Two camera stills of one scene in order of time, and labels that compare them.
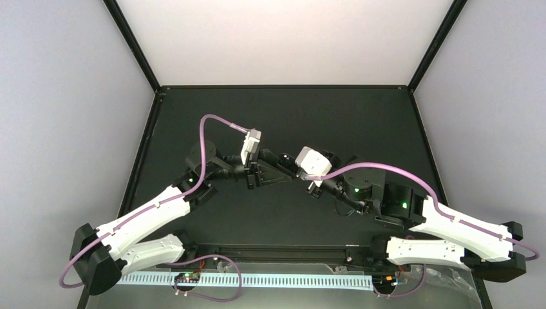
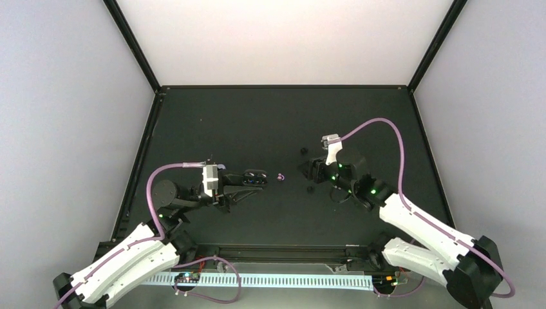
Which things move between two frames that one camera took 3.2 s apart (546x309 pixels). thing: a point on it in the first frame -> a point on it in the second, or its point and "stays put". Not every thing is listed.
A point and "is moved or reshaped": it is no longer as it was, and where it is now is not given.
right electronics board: (384, 281) stays put
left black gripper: (255, 173) -> (229, 190)
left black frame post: (132, 41) stays put
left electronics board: (189, 277) stays put
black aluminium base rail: (289, 253) stays put
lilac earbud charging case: (288, 161) is moved or reshaped
